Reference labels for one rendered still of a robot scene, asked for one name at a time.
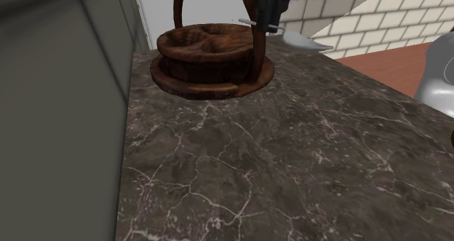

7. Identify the brown wooden tray with arch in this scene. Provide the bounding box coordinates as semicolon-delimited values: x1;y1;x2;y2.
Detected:
149;0;276;101

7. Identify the grey tall cabinet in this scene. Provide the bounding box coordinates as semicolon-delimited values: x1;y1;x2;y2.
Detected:
0;0;151;241

